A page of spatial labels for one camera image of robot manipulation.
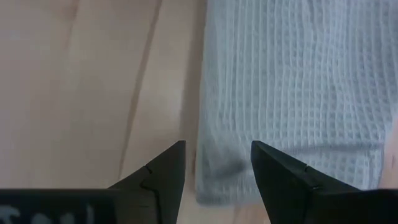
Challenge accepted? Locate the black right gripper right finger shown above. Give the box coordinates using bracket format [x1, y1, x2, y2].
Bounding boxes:
[250, 140, 398, 224]

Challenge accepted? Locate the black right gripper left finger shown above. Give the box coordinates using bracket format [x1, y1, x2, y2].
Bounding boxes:
[0, 139, 187, 224]

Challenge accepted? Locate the gray waffle-weave towel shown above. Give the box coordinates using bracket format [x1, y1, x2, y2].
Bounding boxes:
[195, 0, 398, 206]

